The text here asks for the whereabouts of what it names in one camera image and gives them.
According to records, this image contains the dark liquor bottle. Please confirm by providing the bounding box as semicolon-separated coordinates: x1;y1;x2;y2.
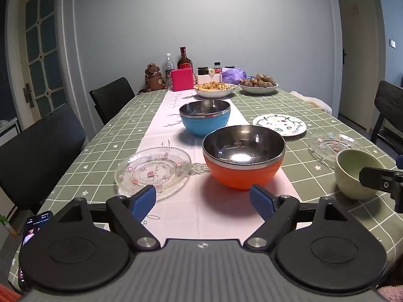
177;47;193;69

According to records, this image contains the beige wooden door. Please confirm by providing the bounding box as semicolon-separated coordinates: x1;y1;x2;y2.
337;0;378;129

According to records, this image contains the orange steel bowl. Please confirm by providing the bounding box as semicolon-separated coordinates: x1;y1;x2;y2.
202;125;286;190

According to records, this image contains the green ceramic bowl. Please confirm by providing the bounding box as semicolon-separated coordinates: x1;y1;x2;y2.
335;149;386;201

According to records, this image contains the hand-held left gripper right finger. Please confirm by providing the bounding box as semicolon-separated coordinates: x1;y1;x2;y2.
244;185;350;253

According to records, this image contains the brass door handle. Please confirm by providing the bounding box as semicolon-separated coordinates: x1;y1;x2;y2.
23;83;35;108

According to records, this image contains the white dish of chestnuts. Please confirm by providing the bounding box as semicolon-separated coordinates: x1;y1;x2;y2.
238;73;279;95

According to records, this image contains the pink box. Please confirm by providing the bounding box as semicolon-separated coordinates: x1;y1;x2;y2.
171;68;194;91

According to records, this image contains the clear water bottle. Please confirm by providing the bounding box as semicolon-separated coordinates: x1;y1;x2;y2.
164;53;175;87

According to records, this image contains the white box with jars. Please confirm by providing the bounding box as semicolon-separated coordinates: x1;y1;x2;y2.
193;74;221;85

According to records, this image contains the floral glass plate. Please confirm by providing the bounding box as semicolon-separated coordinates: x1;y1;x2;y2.
308;131;367;167
114;147;192;201

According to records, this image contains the white dish of fries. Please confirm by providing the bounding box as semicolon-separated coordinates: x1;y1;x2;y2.
193;81;237;98

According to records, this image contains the black smartphone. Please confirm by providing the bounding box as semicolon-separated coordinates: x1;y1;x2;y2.
18;210;54;291

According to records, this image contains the brown bear bottle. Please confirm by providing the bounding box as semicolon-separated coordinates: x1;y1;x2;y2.
139;63;168;94

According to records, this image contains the glass pane door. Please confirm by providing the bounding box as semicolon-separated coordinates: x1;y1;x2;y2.
6;0;68;123

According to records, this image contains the white table runner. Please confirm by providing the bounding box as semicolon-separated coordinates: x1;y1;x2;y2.
116;88;303;243

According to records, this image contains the white bag of snacks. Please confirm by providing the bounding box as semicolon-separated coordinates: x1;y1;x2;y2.
304;94;332;112

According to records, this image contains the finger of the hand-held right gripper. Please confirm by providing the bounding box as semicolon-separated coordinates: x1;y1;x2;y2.
359;166;403;213

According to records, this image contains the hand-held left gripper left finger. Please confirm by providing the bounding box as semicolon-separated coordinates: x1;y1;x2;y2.
55;185;159;253

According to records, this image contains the purple tissue pack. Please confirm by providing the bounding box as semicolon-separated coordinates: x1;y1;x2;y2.
221;67;248;84

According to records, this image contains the white painted plate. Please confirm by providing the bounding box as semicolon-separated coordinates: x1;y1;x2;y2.
252;114;307;137

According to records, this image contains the black wooden chair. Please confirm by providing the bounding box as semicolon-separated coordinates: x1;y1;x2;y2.
370;80;403;148

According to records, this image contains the blue steel bowl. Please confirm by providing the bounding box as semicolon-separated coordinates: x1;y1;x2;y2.
179;99;231;137

